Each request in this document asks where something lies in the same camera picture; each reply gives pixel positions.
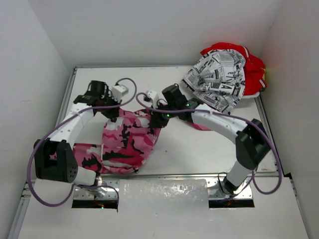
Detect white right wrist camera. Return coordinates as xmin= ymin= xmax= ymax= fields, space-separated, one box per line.
xmin=144 ymin=90 xmax=159 ymax=104

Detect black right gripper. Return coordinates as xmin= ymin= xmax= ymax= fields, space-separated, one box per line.
xmin=150 ymin=100 xmax=177 ymax=127

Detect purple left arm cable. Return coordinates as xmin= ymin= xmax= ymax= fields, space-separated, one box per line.
xmin=26 ymin=78 xmax=138 ymax=208

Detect newspaper print white trousers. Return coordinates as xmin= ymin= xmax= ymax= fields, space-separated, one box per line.
xmin=181 ymin=49 xmax=246 ymax=114

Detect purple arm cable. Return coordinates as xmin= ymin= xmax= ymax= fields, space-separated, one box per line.
xmin=26 ymin=78 xmax=138 ymax=208
xmin=136 ymin=92 xmax=284 ymax=195

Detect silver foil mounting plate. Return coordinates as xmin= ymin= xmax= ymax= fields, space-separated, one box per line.
xmin=72 ymin=172 xmax=255 ymax=210

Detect pink camouflage trousers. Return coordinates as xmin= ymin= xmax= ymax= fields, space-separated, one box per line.
xmin=49 ymin=108 xmax=215 ymax=176

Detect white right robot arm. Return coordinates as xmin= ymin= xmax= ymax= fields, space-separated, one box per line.
xmin=144 ymin=84 xmax=270 ymax=195

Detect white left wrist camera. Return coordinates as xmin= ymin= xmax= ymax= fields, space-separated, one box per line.
xmin=111 ymin=85 xmax=129 ymax=99

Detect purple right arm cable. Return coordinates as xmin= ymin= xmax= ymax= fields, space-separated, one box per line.
xmin=136 ymin=92 xmax=284 ymax=195

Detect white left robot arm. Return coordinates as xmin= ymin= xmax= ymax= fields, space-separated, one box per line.
xmin=34 ymin=81 xmax=128 ymax=186

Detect red trousers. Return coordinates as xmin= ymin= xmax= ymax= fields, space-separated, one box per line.
xmin=200 ymin=42 xmax=267 ymax=98

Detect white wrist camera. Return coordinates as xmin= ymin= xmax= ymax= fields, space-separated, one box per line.
xmin=111 ymin=85 xmax=129 ymax=99
xmin=144 ymin=90 xmax=159 ymax=104

